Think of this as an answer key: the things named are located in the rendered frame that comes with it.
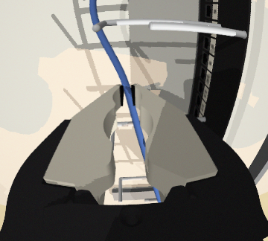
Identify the black metal rack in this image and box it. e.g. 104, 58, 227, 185
92, 0, 268, 203

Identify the blue network cable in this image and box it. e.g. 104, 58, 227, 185
89, 0, 161, 202

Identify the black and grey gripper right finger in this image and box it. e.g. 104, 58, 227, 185
131, 83, 268, 239

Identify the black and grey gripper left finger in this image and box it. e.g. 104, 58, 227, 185
0, 84, 124, 241

